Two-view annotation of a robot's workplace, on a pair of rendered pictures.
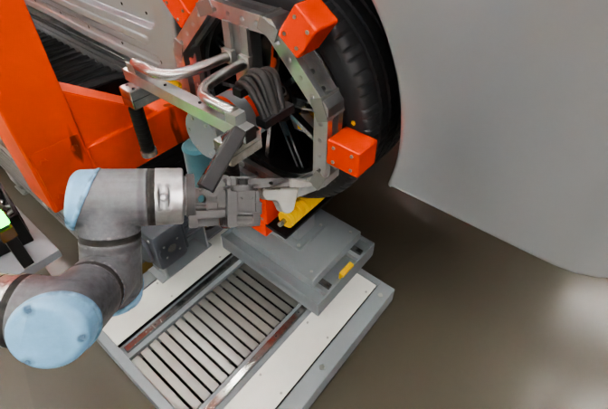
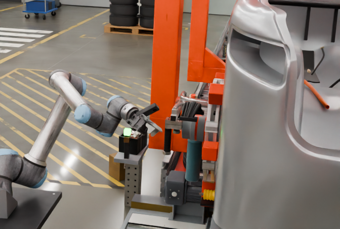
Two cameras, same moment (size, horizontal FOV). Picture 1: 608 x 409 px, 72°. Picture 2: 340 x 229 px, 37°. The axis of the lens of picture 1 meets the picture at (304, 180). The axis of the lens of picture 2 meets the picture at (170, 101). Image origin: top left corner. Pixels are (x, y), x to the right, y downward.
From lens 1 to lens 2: 214 cm
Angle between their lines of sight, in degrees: 56
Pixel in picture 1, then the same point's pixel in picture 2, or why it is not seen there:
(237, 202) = (137, 120)
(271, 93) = (189, 110)
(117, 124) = not seen: hidden behind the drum
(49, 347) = (78, 114)
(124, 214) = (116, 108)
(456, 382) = not seen: outside the picture
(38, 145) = (156, 115)
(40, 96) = (165, 98)
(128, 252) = (111, 119)
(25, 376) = (99, 213)
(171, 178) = (130, 106)
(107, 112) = not seen: hidden behind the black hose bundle
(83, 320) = (85, 113)
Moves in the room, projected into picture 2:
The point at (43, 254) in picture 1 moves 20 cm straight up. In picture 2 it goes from (133, 159) to (134, 131)
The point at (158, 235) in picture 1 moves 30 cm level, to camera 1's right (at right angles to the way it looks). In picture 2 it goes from (170, 181) to (196, 201)
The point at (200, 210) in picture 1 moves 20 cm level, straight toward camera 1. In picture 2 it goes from (131, 119) to (101, 127)
